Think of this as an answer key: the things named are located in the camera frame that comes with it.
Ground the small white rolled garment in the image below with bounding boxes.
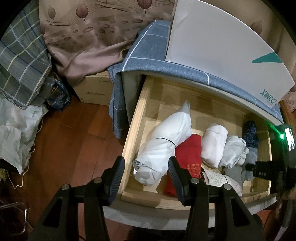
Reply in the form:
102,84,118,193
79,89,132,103
201,123,228,168

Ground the green plaid blanket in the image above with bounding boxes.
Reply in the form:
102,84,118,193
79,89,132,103
1,1,55,108

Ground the dark blue garment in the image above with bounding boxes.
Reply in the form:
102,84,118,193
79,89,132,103
242,120,259,149

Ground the beige leaf-print curtain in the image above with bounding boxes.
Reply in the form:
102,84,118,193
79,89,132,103
39,1,295,85

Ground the pale blue-grey underwear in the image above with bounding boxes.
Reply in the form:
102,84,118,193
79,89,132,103
223,146,258,189

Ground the beige patterned garment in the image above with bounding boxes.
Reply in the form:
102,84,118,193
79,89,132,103
201,166,242,196

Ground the dark blue package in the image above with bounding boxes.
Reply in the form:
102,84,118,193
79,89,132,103
46,73,71,112

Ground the red folded garment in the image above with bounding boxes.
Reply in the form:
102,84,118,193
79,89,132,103
164,133,203,197

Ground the blue checked cloth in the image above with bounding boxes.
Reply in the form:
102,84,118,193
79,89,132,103
108,20,284,139

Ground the white cardboard box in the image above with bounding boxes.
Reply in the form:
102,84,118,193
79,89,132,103
166,1,295,107

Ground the brown cardboard box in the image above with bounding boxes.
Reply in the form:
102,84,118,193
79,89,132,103
73,71,113,106

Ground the white patterned bedding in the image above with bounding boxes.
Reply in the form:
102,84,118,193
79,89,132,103
0,95,48,174

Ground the light wooden drawer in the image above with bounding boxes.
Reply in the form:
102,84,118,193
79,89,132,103
118,76,272,210

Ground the light grey crumpled garment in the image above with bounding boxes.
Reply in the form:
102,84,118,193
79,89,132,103
219,135,249,168

